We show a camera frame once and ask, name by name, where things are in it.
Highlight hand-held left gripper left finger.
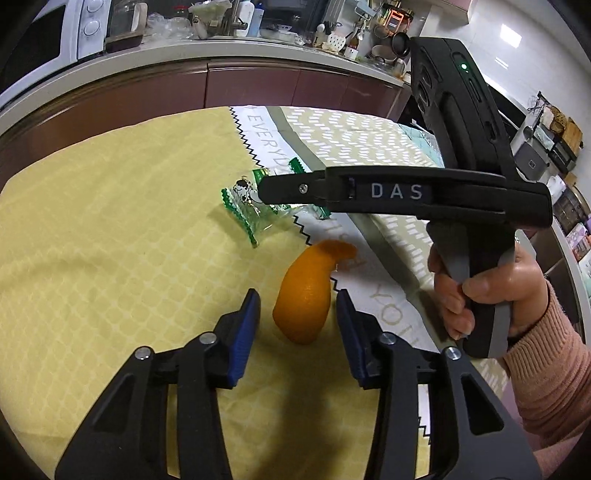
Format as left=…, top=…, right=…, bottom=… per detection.
left=54, top=288, right=262, bottom=480

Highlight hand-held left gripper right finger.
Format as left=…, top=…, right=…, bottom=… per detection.
left=336, top=290, right=542, bottom=480

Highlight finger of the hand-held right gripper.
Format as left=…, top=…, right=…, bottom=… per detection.
left=257, top=169, right=330, bottom=209

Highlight clear green-edged candy wrapper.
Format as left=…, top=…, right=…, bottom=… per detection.
left=219, top=157, right=331, bottom=248

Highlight orange peel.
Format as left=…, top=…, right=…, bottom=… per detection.
left=272, top=240, right=358, bottom=345

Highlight person's right hand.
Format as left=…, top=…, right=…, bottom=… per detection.
left=427, top=241, right=554, bottom=342

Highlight grey kitchen appliance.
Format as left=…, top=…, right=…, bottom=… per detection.
left=512, top=126, right=551, bottom=182

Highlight white grey patterned cloth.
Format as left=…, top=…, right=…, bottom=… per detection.
left=229, top=104, right=469, bottom=444

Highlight storage shelf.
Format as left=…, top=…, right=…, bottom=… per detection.
left=545, top=173, right=591, bottom=282

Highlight maroon kitchen cabinets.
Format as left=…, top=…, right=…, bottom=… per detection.
left=0, top=59, right=413, bottom=185

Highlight woven basket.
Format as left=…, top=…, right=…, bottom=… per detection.
left=536, top=104, right=583, bottom=149

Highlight black frying pan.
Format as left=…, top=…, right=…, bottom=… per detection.
left=390, top=31, right=411, bottom=59

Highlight yellow checked tablecloth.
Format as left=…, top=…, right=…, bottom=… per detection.
left=0, top=107, right=439, bottom=480

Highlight white plastic bottle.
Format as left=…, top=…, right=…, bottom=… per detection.
left=237, top=0, right=262, bottom=38

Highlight glass container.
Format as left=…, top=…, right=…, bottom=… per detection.
left=105, top=0, right=149, bottom=51

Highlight white microwave oven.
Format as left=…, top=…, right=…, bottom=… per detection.
left=0, top=0, right=112, bottom=90

